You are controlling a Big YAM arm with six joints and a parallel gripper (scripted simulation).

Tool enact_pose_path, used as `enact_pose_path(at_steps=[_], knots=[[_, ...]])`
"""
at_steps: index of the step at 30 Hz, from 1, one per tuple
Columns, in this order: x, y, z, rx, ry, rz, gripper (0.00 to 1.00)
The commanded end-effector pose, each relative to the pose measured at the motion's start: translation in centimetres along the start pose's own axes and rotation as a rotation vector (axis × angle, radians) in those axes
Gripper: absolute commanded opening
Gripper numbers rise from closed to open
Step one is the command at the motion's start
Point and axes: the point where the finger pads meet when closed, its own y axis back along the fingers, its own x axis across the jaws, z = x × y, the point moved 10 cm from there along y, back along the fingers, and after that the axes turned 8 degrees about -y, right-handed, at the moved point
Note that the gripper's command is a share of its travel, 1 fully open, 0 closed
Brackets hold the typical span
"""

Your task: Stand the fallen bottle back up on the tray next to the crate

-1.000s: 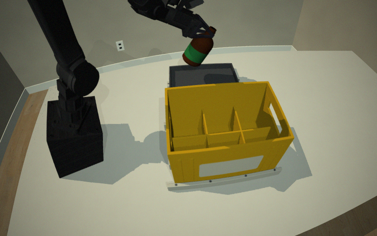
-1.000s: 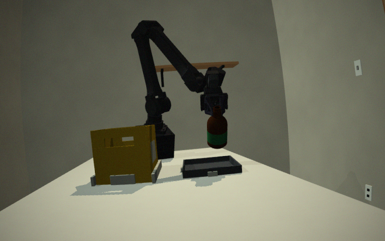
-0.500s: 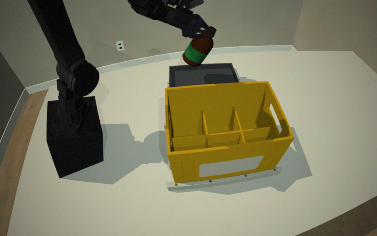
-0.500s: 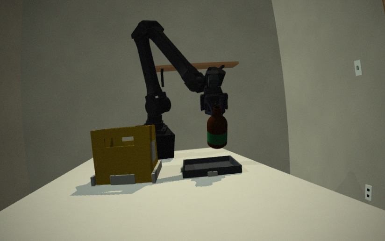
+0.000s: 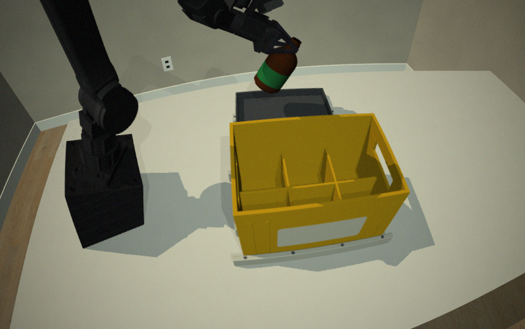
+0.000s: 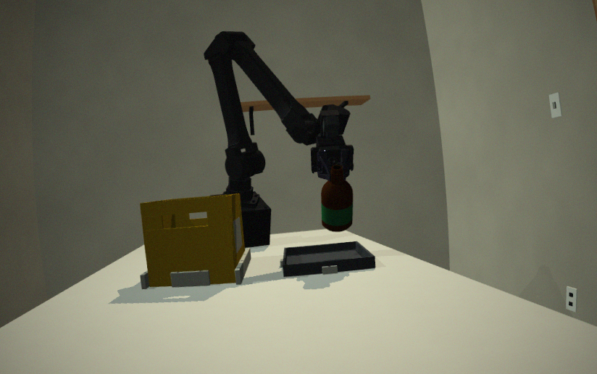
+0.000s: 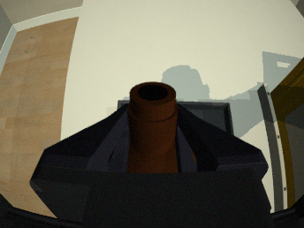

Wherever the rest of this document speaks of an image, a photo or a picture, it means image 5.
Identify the brown glass bottle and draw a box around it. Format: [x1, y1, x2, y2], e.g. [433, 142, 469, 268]
[254, 37, 301, 94]

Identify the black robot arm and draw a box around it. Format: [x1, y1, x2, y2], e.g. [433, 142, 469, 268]
[40, 0, 284, 187]

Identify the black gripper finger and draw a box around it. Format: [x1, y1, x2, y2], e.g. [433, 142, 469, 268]
[265, 28, 299, 54]
[275, 21, 291, 47]

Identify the yellow divided crate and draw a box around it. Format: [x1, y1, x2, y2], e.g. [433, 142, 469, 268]
[229, 113, 410, 255]

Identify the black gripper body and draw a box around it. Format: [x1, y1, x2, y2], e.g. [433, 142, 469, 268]
[234, 13, 278, 53]

